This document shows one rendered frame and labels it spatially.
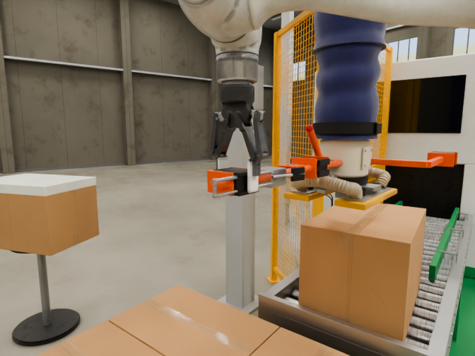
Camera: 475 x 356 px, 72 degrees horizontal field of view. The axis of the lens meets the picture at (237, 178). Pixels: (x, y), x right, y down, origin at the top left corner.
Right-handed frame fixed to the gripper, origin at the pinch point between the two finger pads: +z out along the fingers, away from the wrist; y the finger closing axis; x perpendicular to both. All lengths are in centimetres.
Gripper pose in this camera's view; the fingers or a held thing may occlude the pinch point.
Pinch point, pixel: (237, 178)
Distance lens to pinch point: 73.4
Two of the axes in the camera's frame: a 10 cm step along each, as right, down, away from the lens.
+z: 0.0, 9.9, 1.5
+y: -7.5, -1.0, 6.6
